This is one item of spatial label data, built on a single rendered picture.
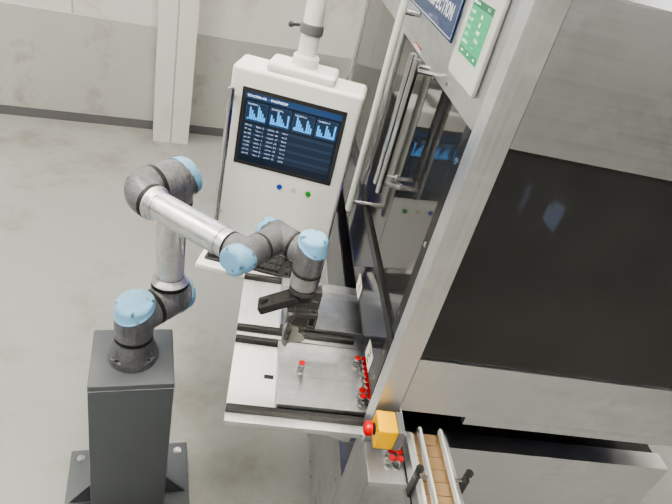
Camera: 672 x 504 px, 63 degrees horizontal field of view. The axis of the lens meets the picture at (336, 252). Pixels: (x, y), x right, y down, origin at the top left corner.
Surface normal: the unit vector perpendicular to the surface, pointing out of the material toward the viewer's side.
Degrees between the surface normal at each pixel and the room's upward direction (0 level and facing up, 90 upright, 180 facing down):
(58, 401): 0
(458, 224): 90
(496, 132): 90
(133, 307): 8
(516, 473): 90
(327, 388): 0
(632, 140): 90
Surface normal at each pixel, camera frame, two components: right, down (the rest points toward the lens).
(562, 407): 0.05, 0.56
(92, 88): 0.26, 0.58
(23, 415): 0.21, -0.82
